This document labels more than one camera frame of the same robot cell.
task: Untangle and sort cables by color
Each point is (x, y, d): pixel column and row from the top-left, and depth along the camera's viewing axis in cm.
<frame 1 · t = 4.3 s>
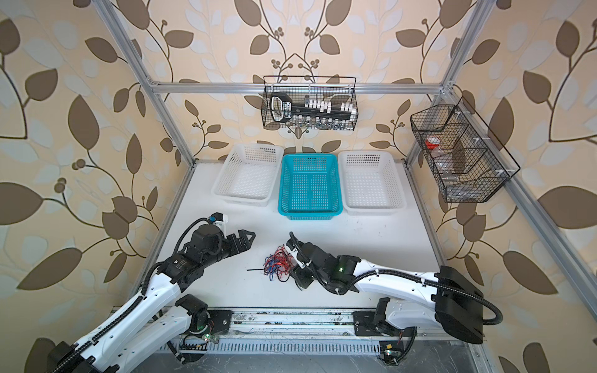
left hand: (242, 235, 79), fingers open
right hand: (294, 267, 78), fingers open
left white plastic basket: (249, 175, 118), on the table
teal plastic basket: (309, 186, 114), on the table
right white plastic basket: (370, 183, 114), on the table

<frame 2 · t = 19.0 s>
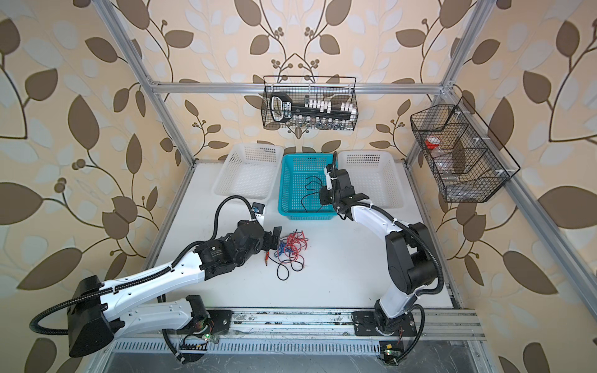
left hand: (266, 224, 78), fingers open
right hand: (324, 190, 93), fingers closed
the named things where they were.

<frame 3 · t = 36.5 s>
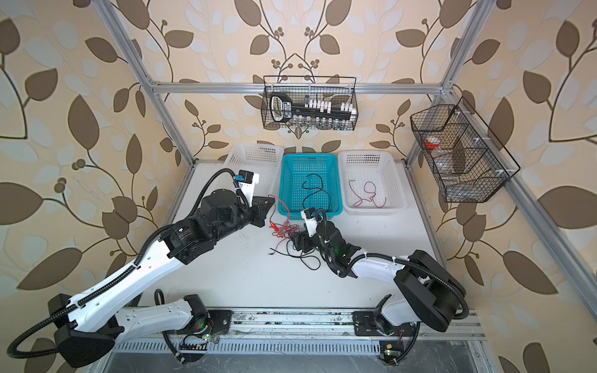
left hand: (270, 197, 66), fingers closed
right hand: (296, 229, 85), fingers open
the named things where they were.

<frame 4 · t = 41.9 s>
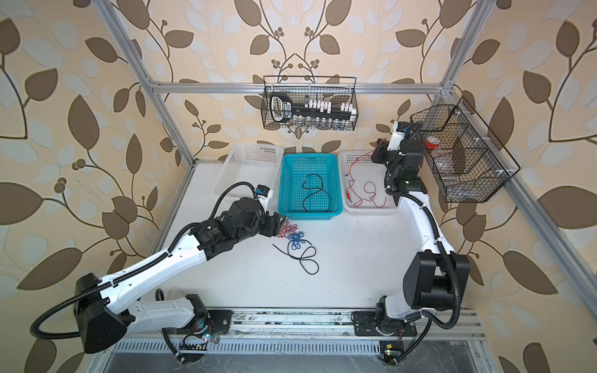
left hand: (275, 213, 75), fingers open
right hand: (378, 139, 79), fingers closed
the named things where they were.

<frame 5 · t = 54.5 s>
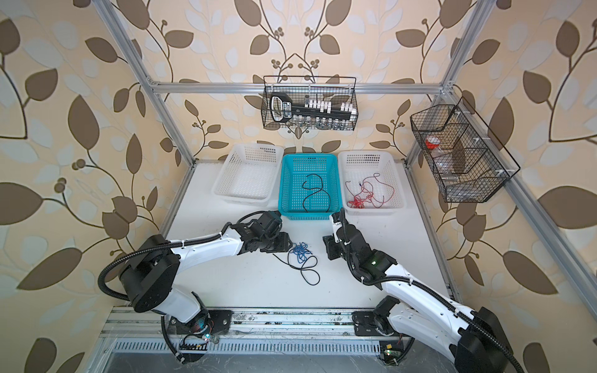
left hand: (286, 242, 86), fingers open
right hand: (328, 237, 82), fingers open
the named things where they were.

